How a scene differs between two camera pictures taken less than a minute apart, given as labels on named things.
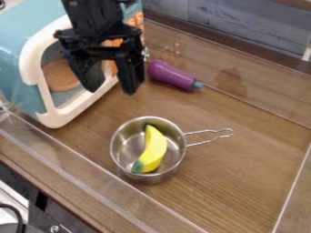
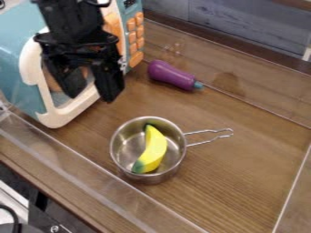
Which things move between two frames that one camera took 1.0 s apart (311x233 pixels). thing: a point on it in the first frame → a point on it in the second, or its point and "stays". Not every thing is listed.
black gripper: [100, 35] → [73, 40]
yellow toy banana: [154, 152] stays
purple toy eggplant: [170, 75] stays
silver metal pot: [129, 143] stays
